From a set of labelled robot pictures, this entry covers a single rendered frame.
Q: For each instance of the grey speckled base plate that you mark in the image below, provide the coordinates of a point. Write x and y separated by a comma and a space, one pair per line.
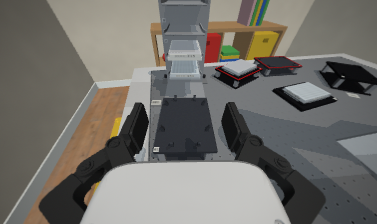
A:
308, 139

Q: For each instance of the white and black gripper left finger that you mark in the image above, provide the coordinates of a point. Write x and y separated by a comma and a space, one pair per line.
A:
65, 203

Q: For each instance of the grey plate hotel rack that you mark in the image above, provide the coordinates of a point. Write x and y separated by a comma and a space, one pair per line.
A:
184, 20

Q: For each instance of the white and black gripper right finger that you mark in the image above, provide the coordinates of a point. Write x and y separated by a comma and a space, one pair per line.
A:
302, 200

